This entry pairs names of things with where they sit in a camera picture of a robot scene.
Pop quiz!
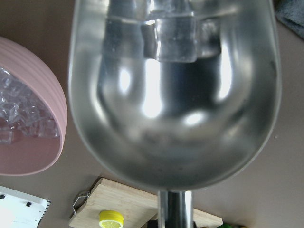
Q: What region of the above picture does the silver metal ice scoop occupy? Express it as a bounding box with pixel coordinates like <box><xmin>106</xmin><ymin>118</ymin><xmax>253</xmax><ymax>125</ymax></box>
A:
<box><xmin>68</xmin><ymin>0</ymin><xmax>282</xmax><ymax>228</ymax></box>

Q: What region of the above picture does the pink bowl of ice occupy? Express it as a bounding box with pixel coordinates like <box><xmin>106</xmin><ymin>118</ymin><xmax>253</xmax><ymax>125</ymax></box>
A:
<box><xmin>0</xmin><ymin>38</ymin><xmax>68</xmax><ymax>176</ymax></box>

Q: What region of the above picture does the wooden cutting board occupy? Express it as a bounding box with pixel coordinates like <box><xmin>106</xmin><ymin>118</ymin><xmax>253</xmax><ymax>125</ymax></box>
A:
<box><xmin>69</xmin><ymin>178</ymin><xmax>223</xmax><ymax>228</ymax></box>

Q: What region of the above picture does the half lemon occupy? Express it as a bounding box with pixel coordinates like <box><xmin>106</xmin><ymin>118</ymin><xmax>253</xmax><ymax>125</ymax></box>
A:
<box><xmin>98</xmin><ymin>210</ymin><xmax>124</xmax><ymax>228</ymax></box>

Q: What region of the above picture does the green lime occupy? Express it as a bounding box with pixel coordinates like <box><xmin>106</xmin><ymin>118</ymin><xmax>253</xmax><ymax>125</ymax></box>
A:
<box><xmin>220</xmin><ymin>223</ymin><xmax>247</xmax><ymax>228</ymax></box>

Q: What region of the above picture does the grey folded cloth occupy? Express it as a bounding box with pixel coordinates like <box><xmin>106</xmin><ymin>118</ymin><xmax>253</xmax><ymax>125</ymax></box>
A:
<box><xmin>275</xmin><ymin>0</ymin><xmax>304</xmax><ymax>39</ymax></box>

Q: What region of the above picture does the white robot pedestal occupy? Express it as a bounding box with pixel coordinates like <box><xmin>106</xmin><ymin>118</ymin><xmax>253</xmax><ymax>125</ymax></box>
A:
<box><xmin>0</xmin><ymin>186</ymin><xmax>51</xmax><ymax>228</ymax></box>

